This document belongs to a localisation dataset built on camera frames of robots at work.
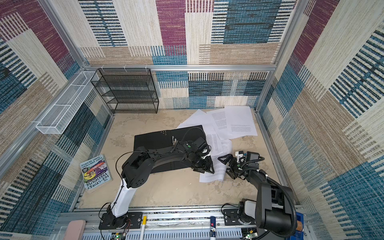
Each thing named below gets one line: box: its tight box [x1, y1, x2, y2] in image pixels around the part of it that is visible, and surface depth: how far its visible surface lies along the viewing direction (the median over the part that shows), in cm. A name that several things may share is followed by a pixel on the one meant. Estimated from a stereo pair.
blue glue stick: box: [210, 216, 216, 240], surface depth 71 cm
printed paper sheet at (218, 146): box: [202, 126, 232, 157], surface depth 102 cm
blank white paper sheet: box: [176, 109, 215, 134], surface depth 118 cm
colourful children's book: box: [80, 154, 113, 190], surface depth 89 cm
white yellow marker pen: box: [139, 215, 147, 240], surface depth 73 cm
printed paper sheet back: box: [206, 108, 230, 140], surface depth 114 cm
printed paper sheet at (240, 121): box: [224, 105, 258, 138], surface depth 117 cm
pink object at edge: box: [63, 220, 86, 240], surface depth 71 cm
